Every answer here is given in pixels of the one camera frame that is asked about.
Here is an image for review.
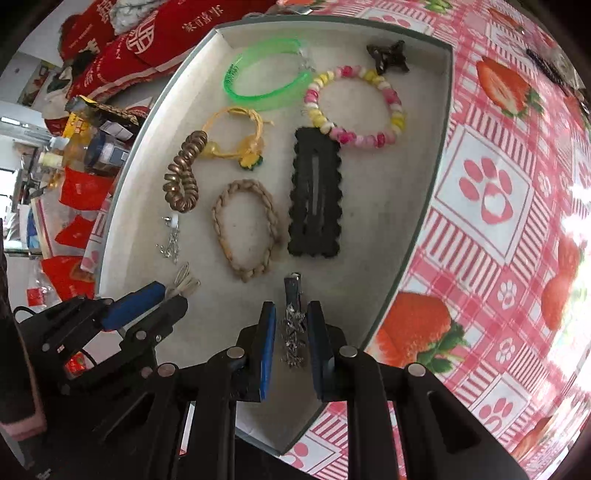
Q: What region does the thin beige hair tie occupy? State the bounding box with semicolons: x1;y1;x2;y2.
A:
164;262;201;301

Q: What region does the red printed blanket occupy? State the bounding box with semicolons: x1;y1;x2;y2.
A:
58;0;278;100

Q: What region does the black claw clip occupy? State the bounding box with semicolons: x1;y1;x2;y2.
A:
366;40;411;76

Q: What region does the silver chain earring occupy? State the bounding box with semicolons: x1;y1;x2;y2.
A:
156;215;182;264

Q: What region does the white cardboard box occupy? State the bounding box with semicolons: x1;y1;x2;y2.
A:
95;18;455;455

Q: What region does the yellow cord bracelet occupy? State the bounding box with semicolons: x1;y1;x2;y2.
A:
201;106;274;172

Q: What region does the blue lidded jar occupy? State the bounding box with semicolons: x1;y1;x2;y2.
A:
85;134;130;169

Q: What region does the pink yellow spiral bracelet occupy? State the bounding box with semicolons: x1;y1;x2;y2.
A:
303;65;407;148

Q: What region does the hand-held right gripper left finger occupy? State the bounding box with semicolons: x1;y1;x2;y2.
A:
41;301;278;480

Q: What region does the black hair accessory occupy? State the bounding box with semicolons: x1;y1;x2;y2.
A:
525;47;570;95

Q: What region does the black scalloped snap clip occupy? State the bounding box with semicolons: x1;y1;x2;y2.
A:
287;127;343;258

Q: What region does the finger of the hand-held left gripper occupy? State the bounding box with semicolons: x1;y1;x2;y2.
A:
99;281;167;332
122;295;189;344

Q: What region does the green plastic bracelet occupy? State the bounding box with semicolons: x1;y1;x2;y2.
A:
223;38;317;112

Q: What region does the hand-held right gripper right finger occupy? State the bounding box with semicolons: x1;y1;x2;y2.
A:
306;301;532;480

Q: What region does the strawberry print tablecloth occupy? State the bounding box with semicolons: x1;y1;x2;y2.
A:
272;0;591;480

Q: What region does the silver rhinestone hair clip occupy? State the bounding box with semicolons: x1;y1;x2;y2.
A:
276;272;308;369

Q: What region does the beige braided bracelet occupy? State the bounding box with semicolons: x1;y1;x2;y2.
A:
212;179;283;283

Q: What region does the red paper bag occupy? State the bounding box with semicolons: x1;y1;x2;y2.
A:
59;166;114;210
41;256;95;301
55;215;100;250

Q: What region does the brown spiral hair tie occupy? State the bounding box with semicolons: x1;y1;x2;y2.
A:
161;130;209;214

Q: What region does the yellow packaging box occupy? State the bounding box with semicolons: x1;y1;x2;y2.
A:
67;96;139;132

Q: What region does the yellow liquid bottle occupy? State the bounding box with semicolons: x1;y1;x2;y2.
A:
39;131;93;190

